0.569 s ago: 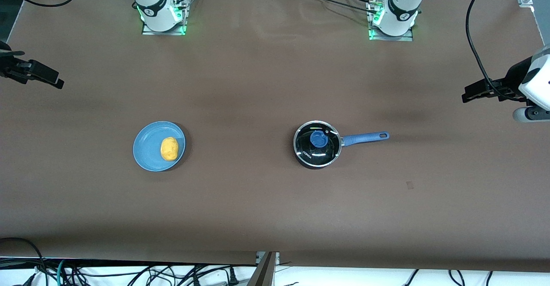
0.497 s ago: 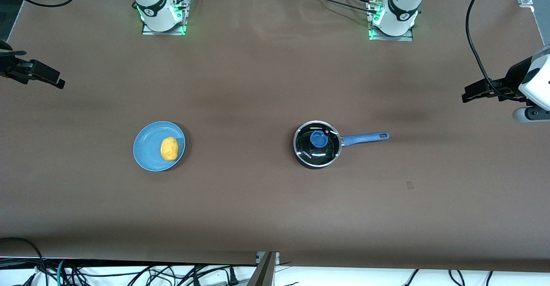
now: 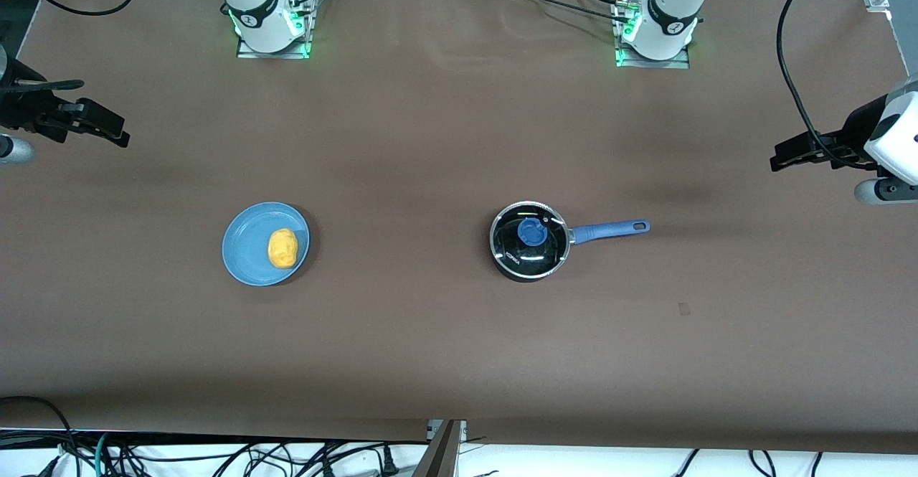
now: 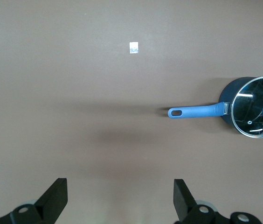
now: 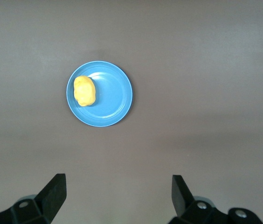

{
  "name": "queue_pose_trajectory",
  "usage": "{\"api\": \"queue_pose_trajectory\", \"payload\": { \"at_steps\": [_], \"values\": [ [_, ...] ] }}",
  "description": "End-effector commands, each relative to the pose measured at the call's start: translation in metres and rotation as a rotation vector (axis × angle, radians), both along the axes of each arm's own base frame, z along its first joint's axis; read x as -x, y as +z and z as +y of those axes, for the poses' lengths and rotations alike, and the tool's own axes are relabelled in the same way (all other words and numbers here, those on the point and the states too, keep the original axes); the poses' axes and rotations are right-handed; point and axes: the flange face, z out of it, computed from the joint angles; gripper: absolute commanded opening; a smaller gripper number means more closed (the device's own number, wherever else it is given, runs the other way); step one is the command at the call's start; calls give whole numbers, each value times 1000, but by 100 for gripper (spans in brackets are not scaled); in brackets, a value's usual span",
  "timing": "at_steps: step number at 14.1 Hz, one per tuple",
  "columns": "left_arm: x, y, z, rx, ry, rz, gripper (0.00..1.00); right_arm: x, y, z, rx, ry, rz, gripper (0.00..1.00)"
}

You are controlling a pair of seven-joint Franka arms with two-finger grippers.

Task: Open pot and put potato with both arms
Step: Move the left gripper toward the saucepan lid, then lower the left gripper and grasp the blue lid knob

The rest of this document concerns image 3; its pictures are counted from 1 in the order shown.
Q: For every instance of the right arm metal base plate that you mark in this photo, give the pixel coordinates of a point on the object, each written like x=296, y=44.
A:
x=287, y=53

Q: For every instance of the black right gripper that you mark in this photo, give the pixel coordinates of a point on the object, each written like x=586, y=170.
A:
x=20, y=106

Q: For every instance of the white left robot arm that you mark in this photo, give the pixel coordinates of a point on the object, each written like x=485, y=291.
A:
x=674, y=7

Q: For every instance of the yellow potato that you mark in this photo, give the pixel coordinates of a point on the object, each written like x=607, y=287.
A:
x=282, y=249

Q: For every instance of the black power plug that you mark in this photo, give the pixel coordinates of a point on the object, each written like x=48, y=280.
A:
x=389, y=463

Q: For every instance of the glass lid with blue knob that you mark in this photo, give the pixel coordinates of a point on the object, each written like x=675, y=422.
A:
x=532, y=233

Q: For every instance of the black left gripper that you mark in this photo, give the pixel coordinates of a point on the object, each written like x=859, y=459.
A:
x=853, y=135

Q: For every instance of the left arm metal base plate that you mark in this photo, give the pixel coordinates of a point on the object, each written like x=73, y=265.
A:
x=674, y=64

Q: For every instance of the blue plate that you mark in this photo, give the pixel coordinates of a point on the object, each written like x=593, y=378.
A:
x=247, y=247

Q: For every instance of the aluminium profile beam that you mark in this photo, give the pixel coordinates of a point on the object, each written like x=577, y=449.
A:
x=441, y=457

